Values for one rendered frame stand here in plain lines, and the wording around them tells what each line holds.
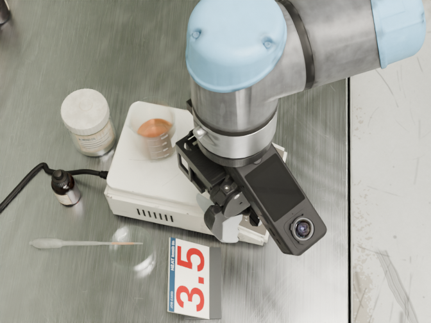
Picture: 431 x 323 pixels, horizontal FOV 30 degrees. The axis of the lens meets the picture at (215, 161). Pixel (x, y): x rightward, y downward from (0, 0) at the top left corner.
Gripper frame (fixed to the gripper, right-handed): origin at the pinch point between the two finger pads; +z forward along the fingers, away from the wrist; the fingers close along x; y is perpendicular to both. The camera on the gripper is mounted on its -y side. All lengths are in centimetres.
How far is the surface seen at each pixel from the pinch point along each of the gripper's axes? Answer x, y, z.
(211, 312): 6.9, -2.5, 9.8
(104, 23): -6.4, 40.7, 8.3
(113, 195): 8.7, 14.5, 3.3
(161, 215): 5.2, 9.6, 5.3
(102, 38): -4.7, 38.6, 8.5
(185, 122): -3.2, 15.9, 0.4
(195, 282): 6.5, 1.2, 8.3
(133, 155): 4.2, 16.2, 0.8
